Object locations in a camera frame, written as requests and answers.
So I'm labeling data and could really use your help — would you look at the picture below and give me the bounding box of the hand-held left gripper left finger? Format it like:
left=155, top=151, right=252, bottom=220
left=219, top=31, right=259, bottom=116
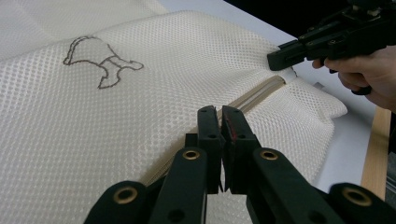
left=197, top=105, right=226, bottom=195

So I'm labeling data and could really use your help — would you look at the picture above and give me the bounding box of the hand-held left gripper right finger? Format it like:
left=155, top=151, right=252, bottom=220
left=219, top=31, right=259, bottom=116
left=220, top=105, right=262, bottom=195

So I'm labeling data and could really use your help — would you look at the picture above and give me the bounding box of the white mesh laundry bag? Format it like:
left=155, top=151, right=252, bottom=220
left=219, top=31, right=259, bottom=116
left=0, top=0, right=348, bottom=224

